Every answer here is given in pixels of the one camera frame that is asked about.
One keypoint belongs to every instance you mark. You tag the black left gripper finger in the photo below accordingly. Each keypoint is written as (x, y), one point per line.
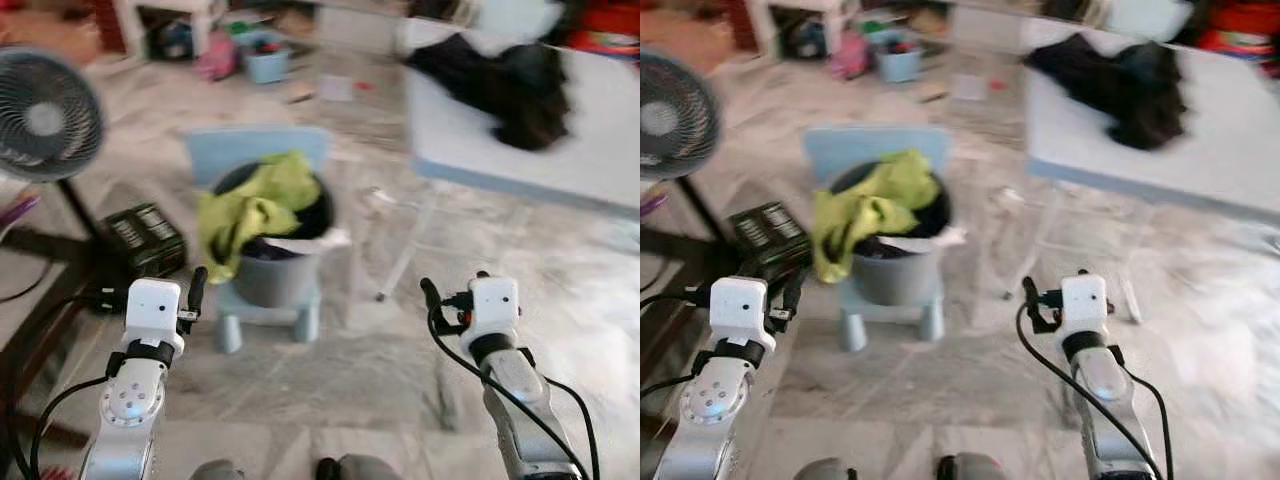
(795, 294)
(198, 292)

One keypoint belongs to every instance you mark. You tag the yellow-green garment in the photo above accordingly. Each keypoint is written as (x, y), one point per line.
(865, 208)
(250, 210)

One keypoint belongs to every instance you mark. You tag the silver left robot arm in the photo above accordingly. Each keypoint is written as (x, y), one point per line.
(715, 400)
(130, 400)

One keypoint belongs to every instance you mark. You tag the black box white lettering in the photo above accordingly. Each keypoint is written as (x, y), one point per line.
(145, 240)
(770, 238)

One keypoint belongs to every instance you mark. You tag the grey laundry bucket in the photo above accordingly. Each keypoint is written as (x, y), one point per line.
(275, 285)
(895, 283)

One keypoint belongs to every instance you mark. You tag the white crumpled sheet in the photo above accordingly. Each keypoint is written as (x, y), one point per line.
(310, 243)
(928, 241)

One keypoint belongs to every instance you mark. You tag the light blue child chair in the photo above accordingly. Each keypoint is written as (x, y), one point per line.
(828, 150)
(210, 150)

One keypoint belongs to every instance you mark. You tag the grey robot left leg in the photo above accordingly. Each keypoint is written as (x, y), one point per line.
(215, 470)
(825, 470)

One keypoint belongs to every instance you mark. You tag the grey robot leg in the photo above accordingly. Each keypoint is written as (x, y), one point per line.
(825, 470)
(215, 470)
(355, 468)
(970, 468)

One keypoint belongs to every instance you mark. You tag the grey robot right leg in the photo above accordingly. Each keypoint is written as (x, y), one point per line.
(355, 468)
(970, 468)

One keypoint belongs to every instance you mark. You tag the dark jacket grey lining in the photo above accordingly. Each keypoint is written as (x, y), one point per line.
(1150, 105)
(530, 105)

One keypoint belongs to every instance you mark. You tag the white folding table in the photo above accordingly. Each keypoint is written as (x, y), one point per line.
(1220, 130)
(600, 130)

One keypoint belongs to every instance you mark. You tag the white paper sheet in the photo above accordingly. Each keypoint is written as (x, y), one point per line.
(335, 88)
(967, 87)

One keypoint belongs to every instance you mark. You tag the small wooden block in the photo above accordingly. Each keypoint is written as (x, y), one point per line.
(300, 95)

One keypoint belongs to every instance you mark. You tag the pink bag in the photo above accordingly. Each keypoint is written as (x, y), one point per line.
(850, 56)
(216, 58)

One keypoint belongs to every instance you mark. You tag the blue toy bin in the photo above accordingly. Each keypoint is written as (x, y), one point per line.
(898, 60)
(265, 62)

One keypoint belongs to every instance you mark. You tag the pale blue plastic chair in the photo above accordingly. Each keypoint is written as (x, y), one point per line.
(1140, 15)
(515, 15)

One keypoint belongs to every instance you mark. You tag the red bag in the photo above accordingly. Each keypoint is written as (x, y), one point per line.
(1240, 25)
(605, 25)

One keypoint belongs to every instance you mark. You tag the small white table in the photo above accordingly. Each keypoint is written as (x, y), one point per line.
(165, 12)
(795, 12)

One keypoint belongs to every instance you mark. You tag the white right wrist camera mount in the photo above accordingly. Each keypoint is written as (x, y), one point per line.
(495, 305)
(1085, 303)

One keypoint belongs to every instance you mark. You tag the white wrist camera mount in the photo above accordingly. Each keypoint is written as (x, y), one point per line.
(738, 312)
(153, 312)
(495, 305)
(1085, 303)

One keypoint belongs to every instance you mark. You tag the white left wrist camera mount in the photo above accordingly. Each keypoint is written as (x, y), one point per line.
(153, 312)
(738, 312)

